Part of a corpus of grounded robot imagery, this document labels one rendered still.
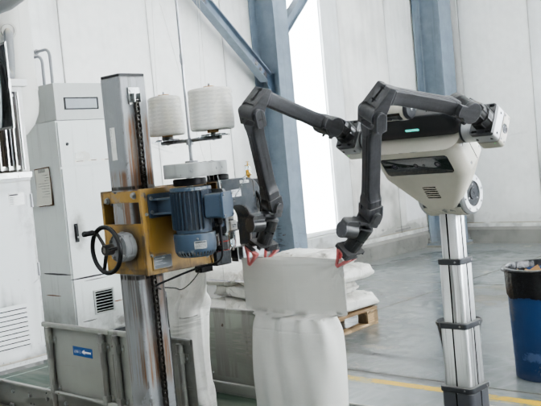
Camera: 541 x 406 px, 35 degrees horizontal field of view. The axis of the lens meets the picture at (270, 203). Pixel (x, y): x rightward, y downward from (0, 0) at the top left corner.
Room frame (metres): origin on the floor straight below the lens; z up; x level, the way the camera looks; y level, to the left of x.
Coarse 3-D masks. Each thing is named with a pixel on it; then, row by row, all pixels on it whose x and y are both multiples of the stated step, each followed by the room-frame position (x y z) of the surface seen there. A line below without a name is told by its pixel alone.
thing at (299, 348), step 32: (256, 288) 3.26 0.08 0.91; (288, 288) 3.11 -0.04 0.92; (320, 288) 3.06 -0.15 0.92; (256, 320) 3.23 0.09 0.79; (288, 320) 3.10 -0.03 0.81; (320, 320) 3.02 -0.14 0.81; (256, 352) 3.23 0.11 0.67; (288, 352) 3.09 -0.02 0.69; (320, 352) 3.01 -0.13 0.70; (256, 384) 3.24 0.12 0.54; (288, 384) 3.09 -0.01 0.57; (320, 384) 3.01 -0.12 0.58
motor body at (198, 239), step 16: (176, 192) 2.97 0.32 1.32; (192, 192) 2.96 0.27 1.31; (208, 192) 3.02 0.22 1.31; (176, 208) 2.98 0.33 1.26; (192, 208) 2.97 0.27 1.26; (176, 224) 2.98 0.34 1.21; (192, 224) 2.97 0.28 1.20; (208, 224) 2.99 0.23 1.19; (176, 240) 2.99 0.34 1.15; (192, 240) 2.95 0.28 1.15; (208, 240) 2.97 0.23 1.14; (192, 256) 2.97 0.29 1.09
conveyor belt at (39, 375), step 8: (32, 368) 4.60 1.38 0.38; (40, 368) 4.58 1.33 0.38; (0, 376) 4.47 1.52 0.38; (8, 376) 4.46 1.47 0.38; (16, 376) 4.44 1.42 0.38; (24, 376) 4.42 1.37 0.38; (32, 376) 4.41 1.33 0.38; (40, 376) 4.39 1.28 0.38; (48, 376) 4.37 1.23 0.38; (32, 384) 4.23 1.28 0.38; (40, 384) 4.21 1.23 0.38; (48, 384) 4.20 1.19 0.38; (216, 392) 3.77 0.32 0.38; (224, 400) 3.63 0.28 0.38; (232, 400) 3.61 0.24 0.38; (240, 400) 3.60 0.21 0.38; (248, 400) 3.59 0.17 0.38; (256, 400) 3.58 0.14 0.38
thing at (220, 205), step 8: (224, 192) 2.96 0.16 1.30; (232, 192) 3.02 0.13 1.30; (208, 200) 2.96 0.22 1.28; (216, 200) 2.95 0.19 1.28; (224, 200) 2.95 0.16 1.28; (232, 200) 3.03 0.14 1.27; (208, 208) 2.96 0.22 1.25; (216, 208) 2.95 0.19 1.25; (224, 208) 2.95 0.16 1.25; (232, 208) 3.02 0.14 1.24; (208, 216) 2.96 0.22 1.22; (216, 216) 2.95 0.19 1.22; (224, 216) 2.94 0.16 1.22
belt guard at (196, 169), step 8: (216, 160) 3.13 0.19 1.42; (224, 160) 3.34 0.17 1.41; (168, 168) 2.97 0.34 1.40; (176, 168) 2.95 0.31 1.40; (184, 168) 2.94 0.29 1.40; (192, 168) 2.94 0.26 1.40; (200, 168) 2.96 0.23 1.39; (208, 168) 2.98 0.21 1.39; (216, 168) 3.09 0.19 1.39; (224, 168) 3.32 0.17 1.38; (168, 176) 2.97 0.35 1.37; (176, 176) 2.95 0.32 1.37; (184, 176) 2.94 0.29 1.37; (192, 176) 2.94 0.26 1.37
